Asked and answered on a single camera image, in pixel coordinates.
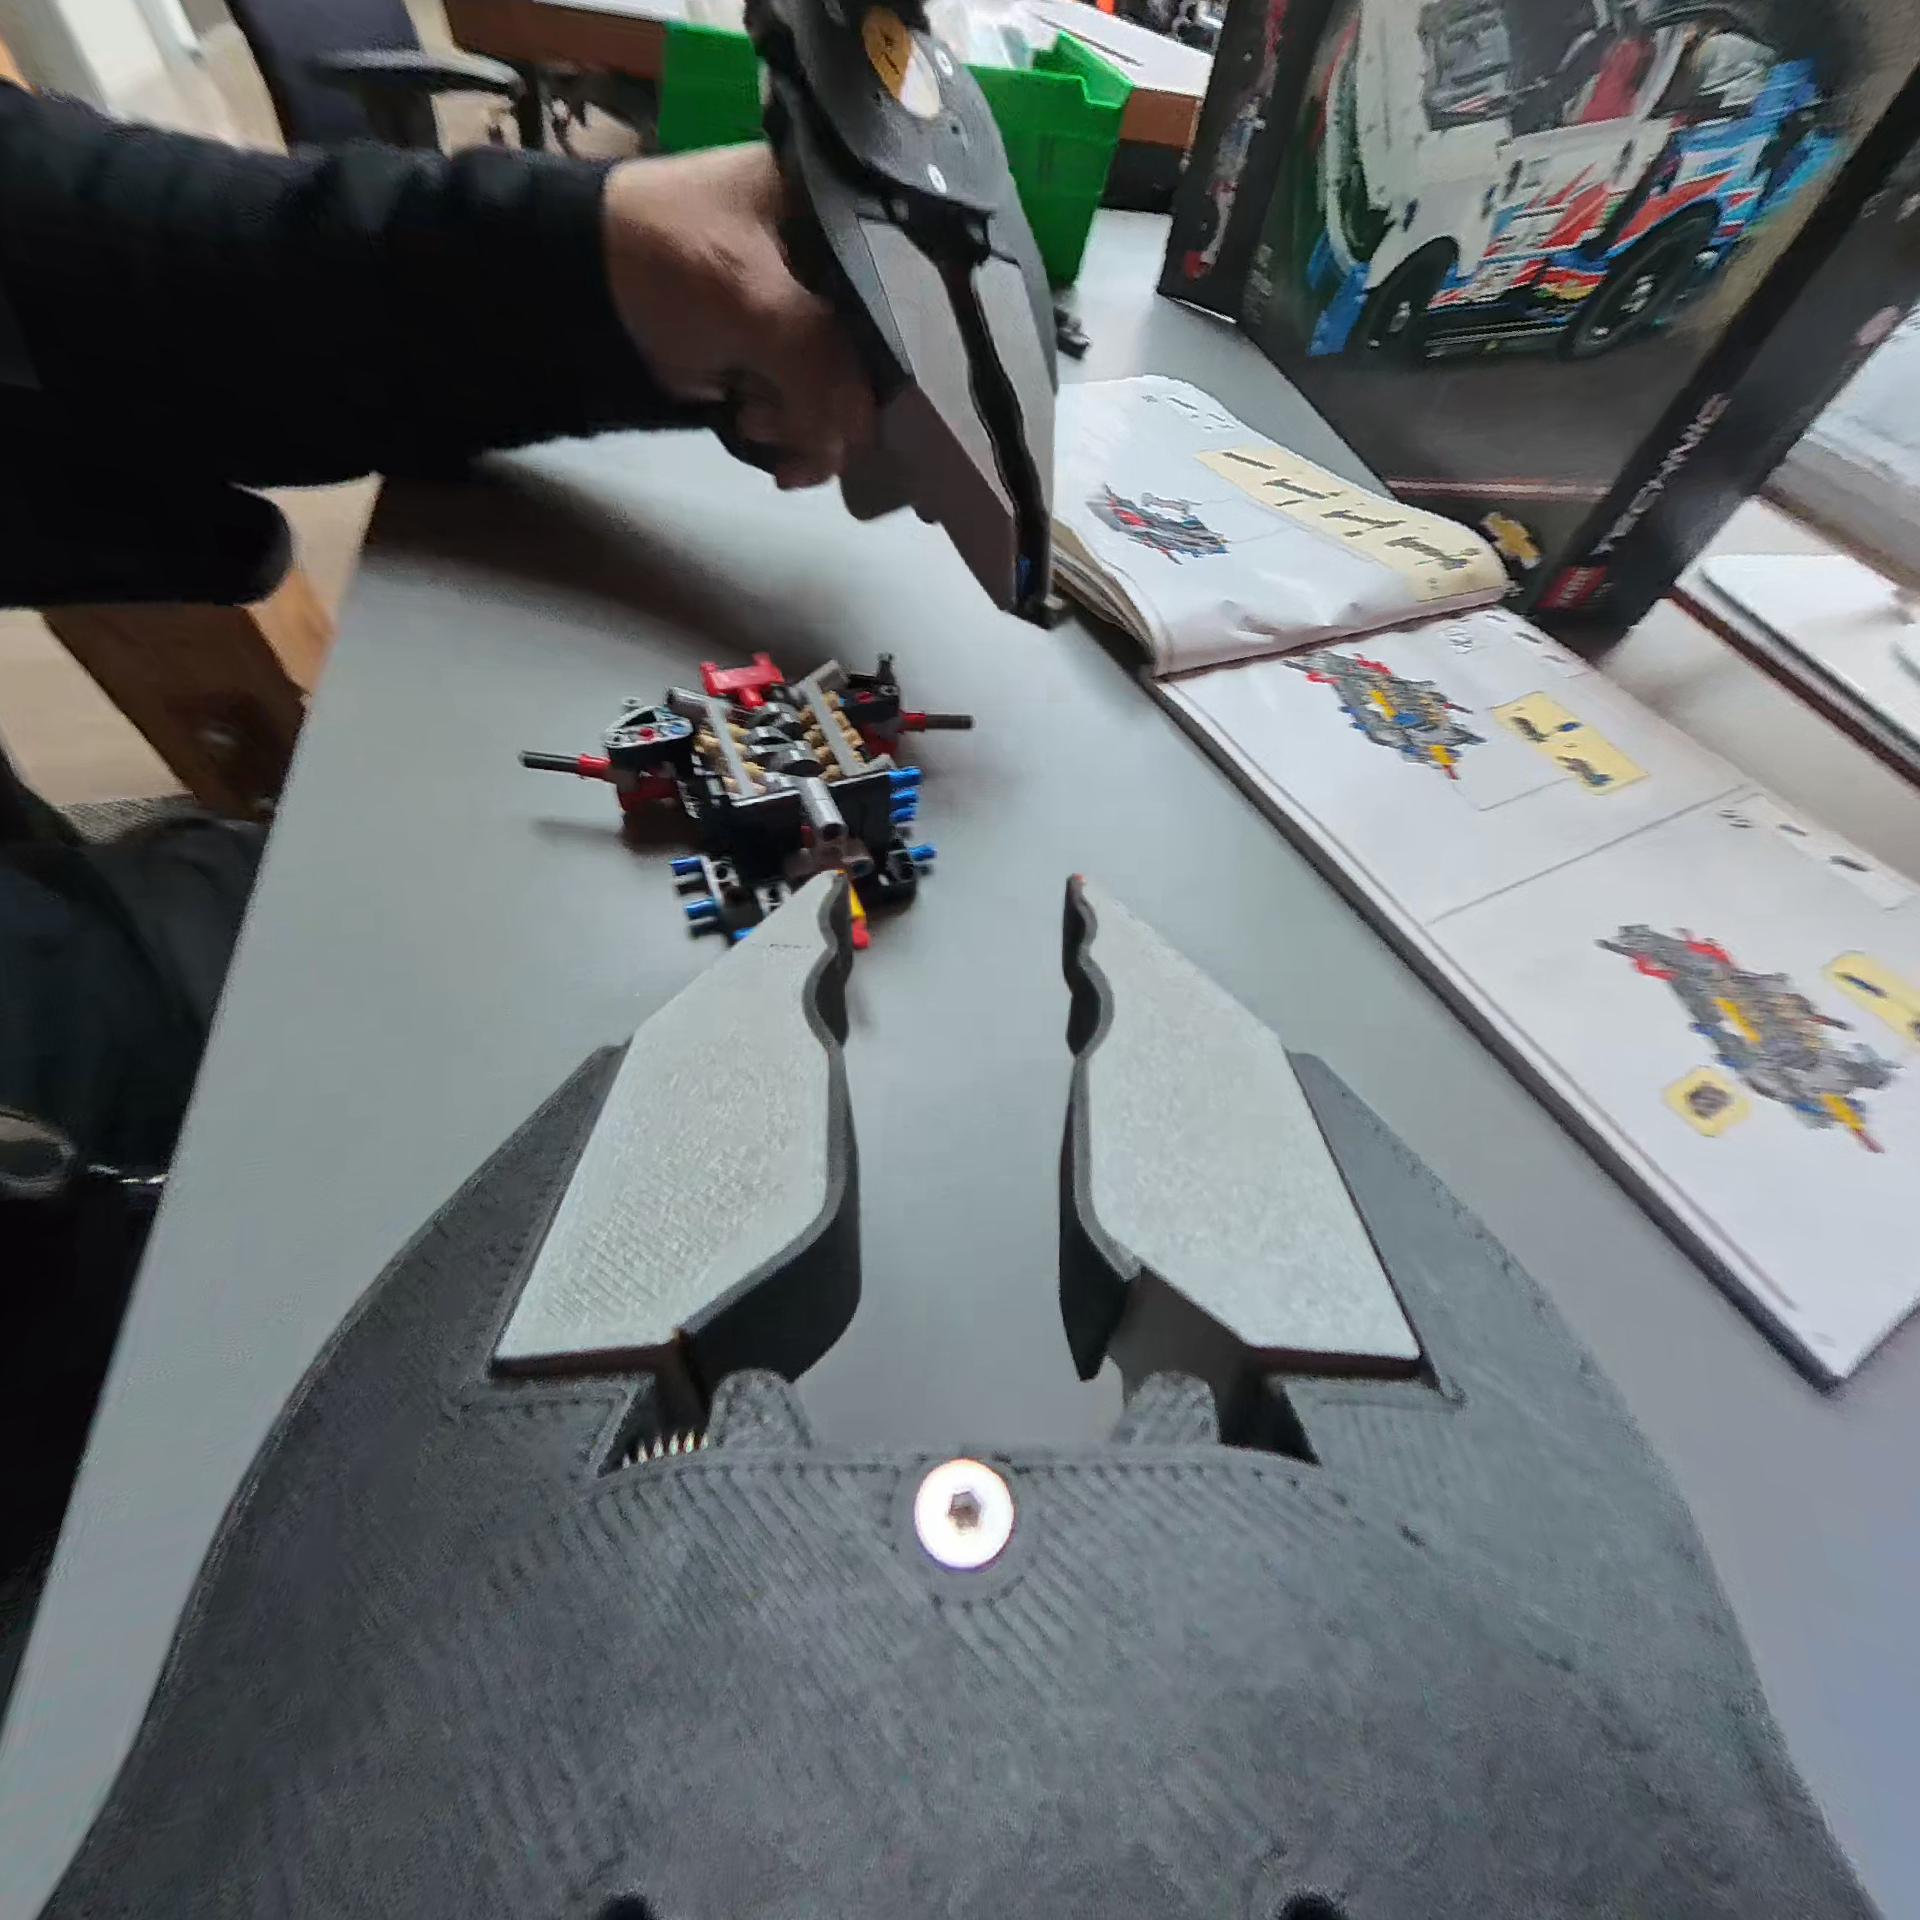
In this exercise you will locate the lego set box with car picture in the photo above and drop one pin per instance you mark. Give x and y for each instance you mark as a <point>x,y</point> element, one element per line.
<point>1529,253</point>

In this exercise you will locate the person's dark trouser leg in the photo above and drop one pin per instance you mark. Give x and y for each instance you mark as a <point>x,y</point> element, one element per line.
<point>90,1080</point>

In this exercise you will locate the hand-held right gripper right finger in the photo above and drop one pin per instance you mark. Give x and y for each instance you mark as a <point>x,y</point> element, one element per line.
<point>1230,1170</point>

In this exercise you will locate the person's left hand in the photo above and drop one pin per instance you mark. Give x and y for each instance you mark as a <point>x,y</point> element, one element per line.
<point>721,300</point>

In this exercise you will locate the person's left forearm black sleeve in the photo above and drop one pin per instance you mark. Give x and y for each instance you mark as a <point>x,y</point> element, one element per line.
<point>299,329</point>

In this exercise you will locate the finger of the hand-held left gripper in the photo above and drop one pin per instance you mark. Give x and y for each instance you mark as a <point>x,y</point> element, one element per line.
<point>1026,376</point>
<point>938,404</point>

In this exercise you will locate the green plastic bin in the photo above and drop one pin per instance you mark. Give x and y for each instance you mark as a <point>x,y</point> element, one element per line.
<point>1050,136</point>

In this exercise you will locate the white flat tray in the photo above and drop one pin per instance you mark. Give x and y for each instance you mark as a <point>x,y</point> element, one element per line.
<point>1823,629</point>

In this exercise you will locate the partly built lego car chassis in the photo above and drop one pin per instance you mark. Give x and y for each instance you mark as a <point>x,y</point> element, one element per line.
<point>751,764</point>

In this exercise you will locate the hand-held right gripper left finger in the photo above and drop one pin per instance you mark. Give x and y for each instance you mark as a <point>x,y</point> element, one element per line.
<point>691,1154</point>

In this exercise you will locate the black office chair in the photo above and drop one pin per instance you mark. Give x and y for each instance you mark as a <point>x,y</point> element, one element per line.
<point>375,67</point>

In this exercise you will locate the open lego instruction booklet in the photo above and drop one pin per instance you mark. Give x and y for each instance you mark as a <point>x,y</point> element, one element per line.
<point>1425,751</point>

